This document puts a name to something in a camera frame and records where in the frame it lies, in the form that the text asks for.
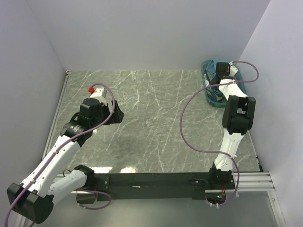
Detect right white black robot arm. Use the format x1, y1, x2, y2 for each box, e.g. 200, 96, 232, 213
208, 62, 256, 189

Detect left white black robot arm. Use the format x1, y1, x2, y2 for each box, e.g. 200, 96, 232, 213
7, 98, 124, 224

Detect teal plastic laundry basket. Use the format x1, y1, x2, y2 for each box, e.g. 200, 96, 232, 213
201, 59, 247, 108

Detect dark blue garment in basket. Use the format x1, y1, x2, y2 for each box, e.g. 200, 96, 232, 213
202, 59, 226, 108

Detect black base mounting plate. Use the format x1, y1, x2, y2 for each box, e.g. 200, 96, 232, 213
95, 172, 235, 200

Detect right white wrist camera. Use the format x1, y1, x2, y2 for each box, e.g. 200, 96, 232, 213
229, 61, 238, 77

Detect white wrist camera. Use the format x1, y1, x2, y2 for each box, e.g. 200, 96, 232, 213
229, 61, 238, 77
89, 87, 107, 105

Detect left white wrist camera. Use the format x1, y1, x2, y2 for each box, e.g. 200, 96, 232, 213
89, 87, 107, 105

